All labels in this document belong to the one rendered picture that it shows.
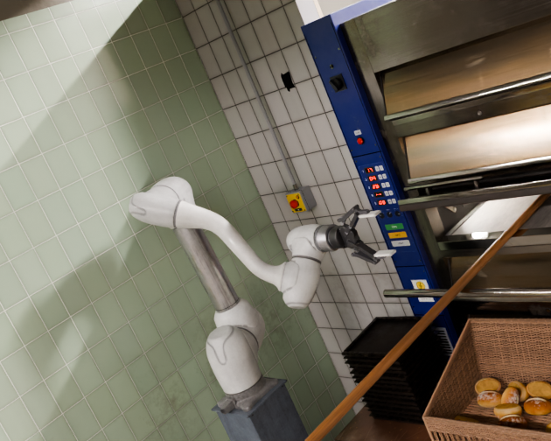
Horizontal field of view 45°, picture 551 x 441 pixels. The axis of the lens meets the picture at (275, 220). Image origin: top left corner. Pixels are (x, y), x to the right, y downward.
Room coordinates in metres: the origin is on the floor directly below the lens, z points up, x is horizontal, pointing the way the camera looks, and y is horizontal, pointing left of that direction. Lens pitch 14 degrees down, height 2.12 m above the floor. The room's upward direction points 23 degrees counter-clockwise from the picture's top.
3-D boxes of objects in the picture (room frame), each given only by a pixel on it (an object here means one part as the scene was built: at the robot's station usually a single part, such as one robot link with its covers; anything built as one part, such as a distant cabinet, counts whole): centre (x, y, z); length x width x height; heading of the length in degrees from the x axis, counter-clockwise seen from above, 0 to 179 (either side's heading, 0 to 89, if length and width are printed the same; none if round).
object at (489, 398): (2.22, -0.48, 0.62); 0.10 x 0.07 x 0.05; 60
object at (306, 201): (2.92, -0.14, 1.46); 0.10 x 0.07 x 0.10; 40
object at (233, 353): (2.29, 0.35, 1.17); 0.18 x 0.16 x 0.22; 164
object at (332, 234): (2.06, -0.19, 1.48); 0.09 x 0.07 x 0.08; 39
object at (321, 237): (2.12, -0.14, 1.48); 0.09 x 0.06 x 0.09; 129
